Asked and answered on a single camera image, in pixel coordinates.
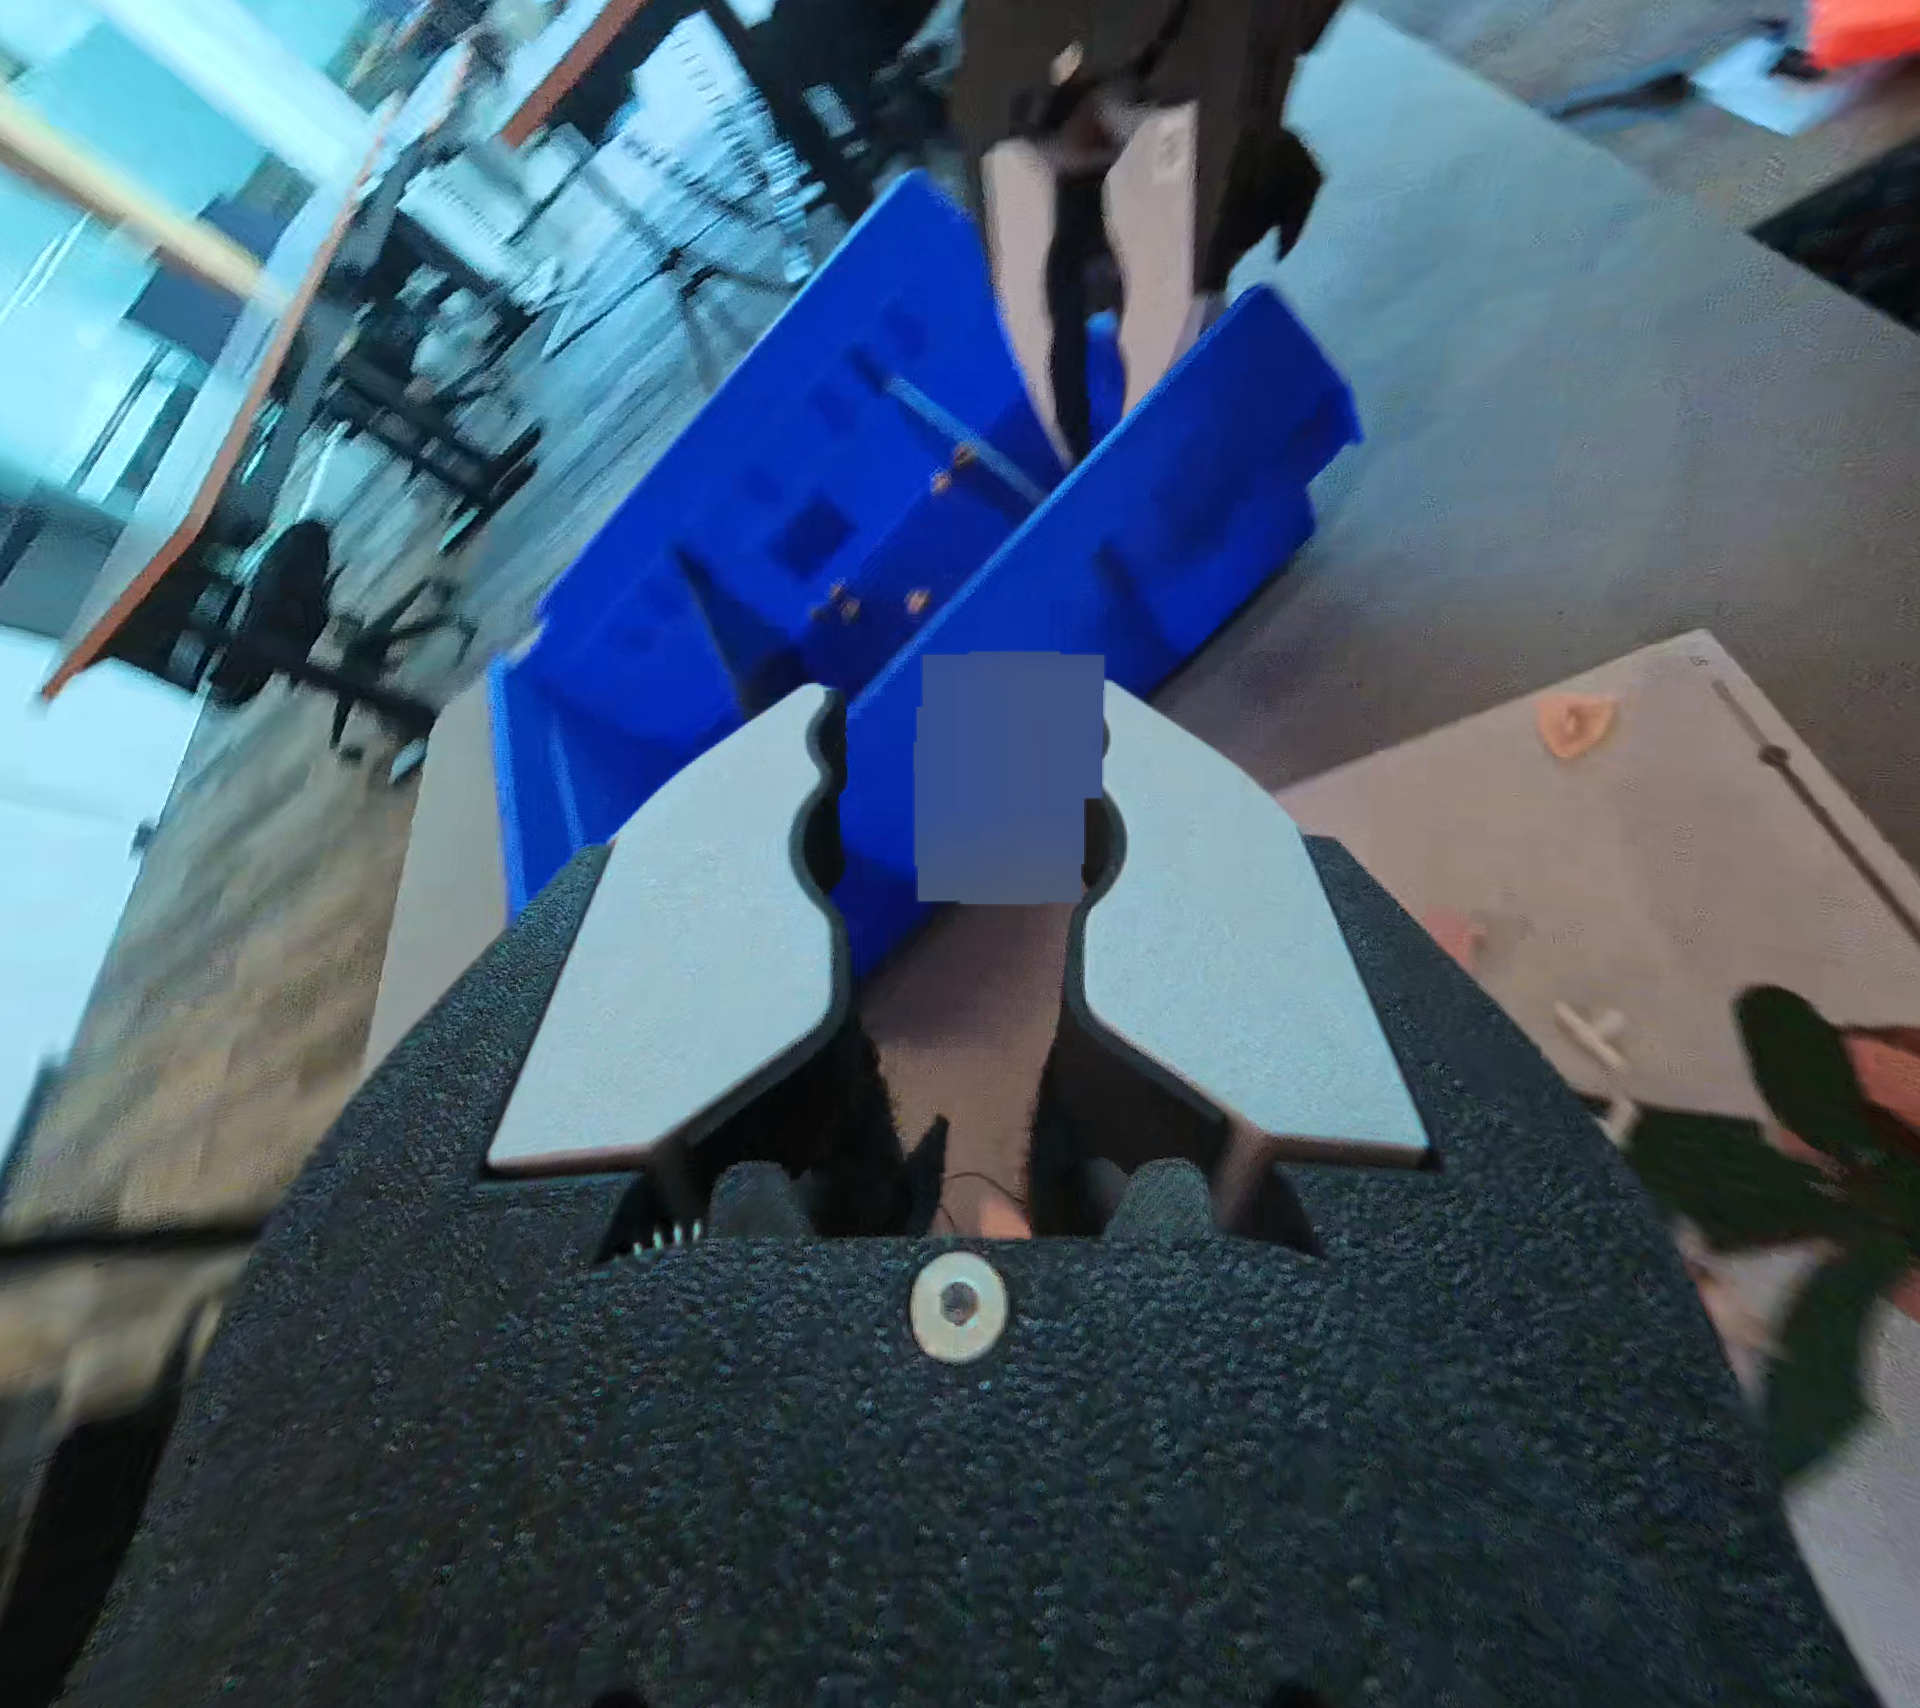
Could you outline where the blue plastic bin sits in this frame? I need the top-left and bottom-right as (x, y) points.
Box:
(486, 170), (1368, 976)

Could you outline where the toy potted orchid plant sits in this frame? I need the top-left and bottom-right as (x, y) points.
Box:
(1626, 984), (1920, 1479)

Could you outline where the long wooden-edged office table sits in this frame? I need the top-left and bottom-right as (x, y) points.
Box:
(35, 42), (452, 706)

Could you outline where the paper instruction sheet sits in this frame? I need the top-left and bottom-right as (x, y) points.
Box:
(1273, 631), (1920, 1708)

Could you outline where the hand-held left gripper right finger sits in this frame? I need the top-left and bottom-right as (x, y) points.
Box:
(1062, 683), (1433, 1234)

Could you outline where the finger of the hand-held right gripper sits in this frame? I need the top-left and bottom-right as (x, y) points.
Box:
(1097, 101), (1219, 421)
(978, 136), (1085, 472)

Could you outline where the white paper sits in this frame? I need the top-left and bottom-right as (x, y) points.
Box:
(1694, 34), (1920, 139)

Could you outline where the black office chair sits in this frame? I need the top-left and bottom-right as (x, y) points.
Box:
(202, 520), (467, 751)

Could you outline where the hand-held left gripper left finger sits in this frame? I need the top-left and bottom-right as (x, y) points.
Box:
(481, 683), (857, 1231)

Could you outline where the grey desk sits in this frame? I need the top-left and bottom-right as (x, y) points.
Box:
(366, 5), (1920, 1708)

